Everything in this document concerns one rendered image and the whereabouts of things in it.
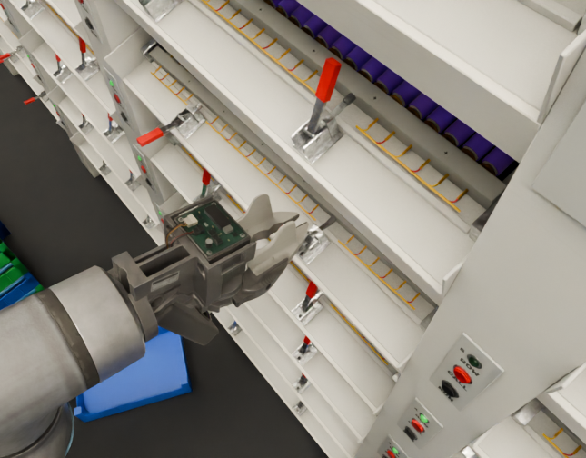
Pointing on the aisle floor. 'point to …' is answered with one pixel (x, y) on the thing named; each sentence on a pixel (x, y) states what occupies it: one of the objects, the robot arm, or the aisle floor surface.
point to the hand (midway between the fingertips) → (293, 228)
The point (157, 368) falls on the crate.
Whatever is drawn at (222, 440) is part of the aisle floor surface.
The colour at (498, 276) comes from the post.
